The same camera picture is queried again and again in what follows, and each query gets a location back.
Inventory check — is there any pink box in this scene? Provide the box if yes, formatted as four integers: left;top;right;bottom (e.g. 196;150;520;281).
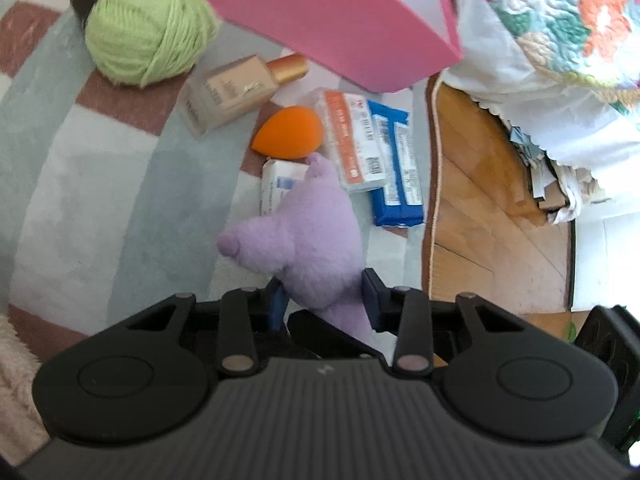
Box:
170;0;465;93

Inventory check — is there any checkered rug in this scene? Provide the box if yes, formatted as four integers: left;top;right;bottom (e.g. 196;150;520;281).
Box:
0;0;441;361

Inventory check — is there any purple plush toy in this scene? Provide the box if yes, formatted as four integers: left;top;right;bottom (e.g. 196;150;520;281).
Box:
216;152;373;348

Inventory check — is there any white board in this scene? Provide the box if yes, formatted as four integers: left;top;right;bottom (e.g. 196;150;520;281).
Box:
570;210;640;311

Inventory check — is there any blue packet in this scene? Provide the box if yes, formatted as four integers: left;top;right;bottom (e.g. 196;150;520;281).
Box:
366;100;426;227

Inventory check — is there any pile of papers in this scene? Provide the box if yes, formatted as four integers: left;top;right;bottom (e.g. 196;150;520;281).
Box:
507;125;601;226

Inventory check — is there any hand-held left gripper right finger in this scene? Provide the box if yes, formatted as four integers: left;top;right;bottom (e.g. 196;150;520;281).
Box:
361;268;528;380

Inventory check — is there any green yarn ball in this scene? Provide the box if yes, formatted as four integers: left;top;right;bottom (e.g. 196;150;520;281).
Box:
70;0;221;87

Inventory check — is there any white packet with orange label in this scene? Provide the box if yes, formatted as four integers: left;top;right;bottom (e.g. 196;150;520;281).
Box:
311;88;390;194

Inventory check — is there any beige foundation bottle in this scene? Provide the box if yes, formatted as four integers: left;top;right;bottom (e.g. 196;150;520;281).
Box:
179;53;309;140

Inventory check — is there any small white box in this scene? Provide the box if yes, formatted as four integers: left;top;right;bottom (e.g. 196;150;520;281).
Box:
259;158;310;217

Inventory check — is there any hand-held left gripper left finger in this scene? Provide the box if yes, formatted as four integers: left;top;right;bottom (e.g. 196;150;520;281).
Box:
125;277;291;380

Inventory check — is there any orange makeup sponge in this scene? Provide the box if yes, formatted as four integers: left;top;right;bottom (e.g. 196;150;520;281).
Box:
251;106;325;157

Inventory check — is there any floral quilt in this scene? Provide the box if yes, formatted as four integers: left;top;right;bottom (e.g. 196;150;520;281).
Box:
452;0;640;116

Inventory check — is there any beige fluffy cloth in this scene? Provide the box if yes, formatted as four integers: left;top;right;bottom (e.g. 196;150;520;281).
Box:
0;312;51;466

